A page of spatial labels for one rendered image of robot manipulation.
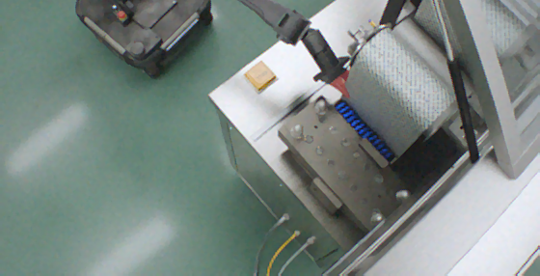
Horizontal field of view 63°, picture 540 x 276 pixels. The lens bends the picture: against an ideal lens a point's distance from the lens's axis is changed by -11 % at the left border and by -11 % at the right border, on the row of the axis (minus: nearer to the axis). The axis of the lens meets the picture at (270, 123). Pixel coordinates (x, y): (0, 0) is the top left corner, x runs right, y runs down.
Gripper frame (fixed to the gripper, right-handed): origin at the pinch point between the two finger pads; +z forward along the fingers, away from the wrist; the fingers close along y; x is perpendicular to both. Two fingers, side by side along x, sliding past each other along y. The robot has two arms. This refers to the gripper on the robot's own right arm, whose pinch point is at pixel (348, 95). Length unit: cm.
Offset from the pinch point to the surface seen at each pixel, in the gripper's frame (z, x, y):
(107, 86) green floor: -38, -146, 49
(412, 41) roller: -5.2, 15.7, -16.3
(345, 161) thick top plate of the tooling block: 13.1, 2.8, 12.1
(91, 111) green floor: -33, -143, 63
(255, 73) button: -15.4, -25.9, 11.2
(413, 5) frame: -3, -19, -47
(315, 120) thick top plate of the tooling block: 1.1, -4.2, 10.4
